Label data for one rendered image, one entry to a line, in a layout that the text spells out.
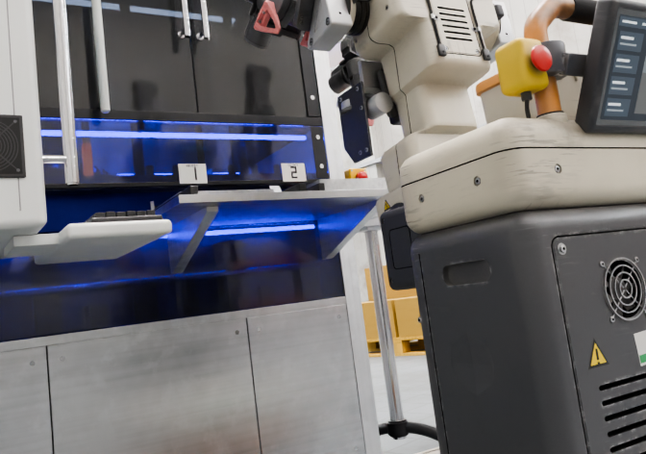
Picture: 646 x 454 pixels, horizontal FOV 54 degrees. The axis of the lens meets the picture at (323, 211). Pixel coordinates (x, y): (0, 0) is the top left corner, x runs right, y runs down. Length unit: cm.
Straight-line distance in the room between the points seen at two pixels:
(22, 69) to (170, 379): 93
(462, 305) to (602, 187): 25
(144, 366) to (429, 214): 109
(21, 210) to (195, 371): 81
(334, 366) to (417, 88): 105
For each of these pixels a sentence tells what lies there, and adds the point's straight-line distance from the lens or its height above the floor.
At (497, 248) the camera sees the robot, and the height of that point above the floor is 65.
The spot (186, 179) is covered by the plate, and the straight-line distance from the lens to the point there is 190.
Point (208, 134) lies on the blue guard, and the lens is 196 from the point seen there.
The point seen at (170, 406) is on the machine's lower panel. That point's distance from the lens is 184.
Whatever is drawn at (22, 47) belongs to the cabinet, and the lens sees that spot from 133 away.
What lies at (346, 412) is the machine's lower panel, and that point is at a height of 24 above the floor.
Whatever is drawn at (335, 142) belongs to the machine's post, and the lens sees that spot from 216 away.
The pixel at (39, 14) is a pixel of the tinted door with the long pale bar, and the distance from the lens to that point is 198.
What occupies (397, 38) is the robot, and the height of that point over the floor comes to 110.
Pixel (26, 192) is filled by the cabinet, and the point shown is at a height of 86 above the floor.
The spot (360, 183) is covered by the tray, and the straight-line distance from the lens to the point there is 171.
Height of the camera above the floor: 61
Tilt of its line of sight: 8 degrees up
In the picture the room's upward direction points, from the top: 7 degrees counter-clockwise
